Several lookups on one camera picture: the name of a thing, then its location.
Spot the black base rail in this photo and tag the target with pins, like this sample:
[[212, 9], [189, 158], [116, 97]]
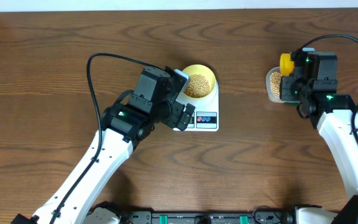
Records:
[[105, 213]]

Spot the soybeans in container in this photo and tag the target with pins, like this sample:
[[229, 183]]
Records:
[[275, 81]]

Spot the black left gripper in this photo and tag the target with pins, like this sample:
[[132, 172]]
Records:
[[172, 120]]

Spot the white digital kitchen scale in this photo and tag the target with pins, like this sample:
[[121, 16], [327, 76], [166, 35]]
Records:
[[206, 114]]

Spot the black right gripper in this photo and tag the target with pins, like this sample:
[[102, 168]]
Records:
[[284, 92]]

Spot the clear plastic container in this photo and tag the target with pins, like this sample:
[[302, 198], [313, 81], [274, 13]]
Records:
[[271, 96]]

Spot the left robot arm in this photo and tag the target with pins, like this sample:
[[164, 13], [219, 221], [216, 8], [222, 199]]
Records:
[[121, 127]]

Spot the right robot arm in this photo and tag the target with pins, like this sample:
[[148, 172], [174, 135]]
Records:
[[334, 116]]

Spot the pale yellow bowl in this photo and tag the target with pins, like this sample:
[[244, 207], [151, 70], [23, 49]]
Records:
[[205, 71]]

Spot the yellow plastic measuring scoop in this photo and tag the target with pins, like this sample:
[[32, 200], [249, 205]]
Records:
[[286, 64]]

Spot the soybeans in bowl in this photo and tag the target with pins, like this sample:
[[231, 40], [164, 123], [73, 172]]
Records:
[[198, 86]]

